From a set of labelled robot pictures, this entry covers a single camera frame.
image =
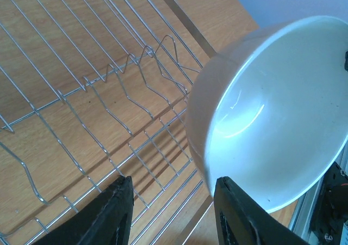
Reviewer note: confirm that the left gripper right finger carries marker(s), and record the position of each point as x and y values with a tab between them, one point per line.
240	220

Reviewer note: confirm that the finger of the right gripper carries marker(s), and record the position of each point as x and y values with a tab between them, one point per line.
346	61

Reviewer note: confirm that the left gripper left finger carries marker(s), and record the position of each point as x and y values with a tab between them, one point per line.
105	220

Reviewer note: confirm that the chrome wire dish rack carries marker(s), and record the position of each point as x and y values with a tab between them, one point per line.
92	90

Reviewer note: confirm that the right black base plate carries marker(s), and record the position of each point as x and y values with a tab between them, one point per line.
329	220

